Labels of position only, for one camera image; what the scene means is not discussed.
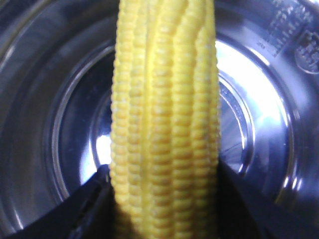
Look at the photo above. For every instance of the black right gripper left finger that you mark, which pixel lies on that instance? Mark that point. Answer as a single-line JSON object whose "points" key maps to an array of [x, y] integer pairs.
{"points": [[89, 213]]}

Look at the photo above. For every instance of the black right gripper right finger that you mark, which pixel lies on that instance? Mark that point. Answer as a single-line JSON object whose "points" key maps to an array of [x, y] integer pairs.
{"points": [[264, 209]]}

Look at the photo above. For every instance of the yellow corn cob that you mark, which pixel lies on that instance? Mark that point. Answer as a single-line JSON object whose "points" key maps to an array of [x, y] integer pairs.
{"points": [[165, 120]]}

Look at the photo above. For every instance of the pale green electric cooking pot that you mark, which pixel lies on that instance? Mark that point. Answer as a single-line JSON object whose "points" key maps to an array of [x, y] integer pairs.
{"points": [[56, 65]]}

